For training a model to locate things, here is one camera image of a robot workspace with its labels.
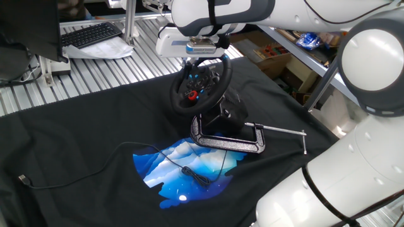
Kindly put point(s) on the aluminium diagonal strut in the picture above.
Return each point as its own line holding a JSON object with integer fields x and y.
{"x": 318, "y": 89}

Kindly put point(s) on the black racing steering wheel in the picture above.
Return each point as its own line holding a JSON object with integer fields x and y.
{"x": 178, "y": 102}

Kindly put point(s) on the person in brown shirt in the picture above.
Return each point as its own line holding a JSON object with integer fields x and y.
{"x": 71, "y": 9}

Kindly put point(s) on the aluminium shelf rail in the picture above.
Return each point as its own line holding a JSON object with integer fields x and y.
{"x": 303, "y": 58}

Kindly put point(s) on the black cloth with blue print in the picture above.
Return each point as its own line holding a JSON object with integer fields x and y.
{"x": 79, "y": 126}

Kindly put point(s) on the open brown cardboard box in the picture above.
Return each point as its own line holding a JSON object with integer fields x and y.
{"x": 249, "y": 44}

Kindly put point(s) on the black metal C-clamp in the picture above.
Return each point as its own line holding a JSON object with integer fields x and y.
{"x": 227, "y": 144}

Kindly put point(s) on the black computer monitor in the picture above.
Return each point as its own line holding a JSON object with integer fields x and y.
{"x": 28, "y": 25}

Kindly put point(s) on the aluminium vertical post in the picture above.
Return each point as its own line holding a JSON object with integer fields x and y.
{"x": 130, "y": 19}

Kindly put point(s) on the black steering wheel base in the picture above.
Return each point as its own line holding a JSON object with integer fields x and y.
{"x": 232, "y": 110}

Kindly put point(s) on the tray of colourful blocks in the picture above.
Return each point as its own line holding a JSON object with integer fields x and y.
{"x": 271, "y": 50}

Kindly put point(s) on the white crumpled paper sheet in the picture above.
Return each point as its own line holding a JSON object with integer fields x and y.
{"x": 104, "y": 50}

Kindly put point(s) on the beige cardboard box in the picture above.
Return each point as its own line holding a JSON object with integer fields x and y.
{"x": 300, "y": 72}

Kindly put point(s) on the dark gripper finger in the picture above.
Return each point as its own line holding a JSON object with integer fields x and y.
{"x": 192, "y": 63}
{"x": 187, "y": 64}

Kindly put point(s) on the black computer keyboard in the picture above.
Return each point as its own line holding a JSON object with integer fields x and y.
{"x": 90, "y": 34}

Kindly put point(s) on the dark grey monitor base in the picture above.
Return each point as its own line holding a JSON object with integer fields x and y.
{"x": 14, "y": 63}

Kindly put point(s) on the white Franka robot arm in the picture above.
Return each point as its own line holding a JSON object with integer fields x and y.
{"x": 347, "y": 176}

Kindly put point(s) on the grey wrist camera blue ends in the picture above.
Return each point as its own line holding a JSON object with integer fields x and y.
{"x": 201, "y": 46}

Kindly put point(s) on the aluminium bracket foot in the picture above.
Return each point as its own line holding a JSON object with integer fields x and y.
{"x": 46, "y": 74}

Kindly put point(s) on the blue plastic bag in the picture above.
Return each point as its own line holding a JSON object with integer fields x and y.
{"x": 308, "y": 41}

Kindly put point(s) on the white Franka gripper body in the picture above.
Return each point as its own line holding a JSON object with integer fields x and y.
{"x": 170, "y": 42}

